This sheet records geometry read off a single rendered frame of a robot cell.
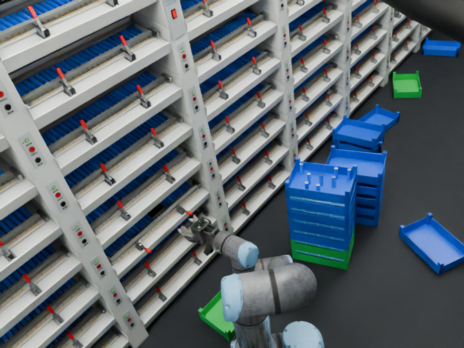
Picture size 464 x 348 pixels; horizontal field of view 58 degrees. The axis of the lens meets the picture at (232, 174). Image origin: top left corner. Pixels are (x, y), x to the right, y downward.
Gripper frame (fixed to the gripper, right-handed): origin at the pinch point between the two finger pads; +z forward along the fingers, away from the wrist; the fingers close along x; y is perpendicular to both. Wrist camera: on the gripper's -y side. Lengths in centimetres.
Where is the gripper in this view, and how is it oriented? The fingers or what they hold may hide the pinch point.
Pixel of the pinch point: (185, 226)
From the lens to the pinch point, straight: 182.9
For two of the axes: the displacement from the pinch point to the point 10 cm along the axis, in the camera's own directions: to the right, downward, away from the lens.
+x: -6.2, 5.7, -5.3
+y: -1.9, -7.7, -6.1
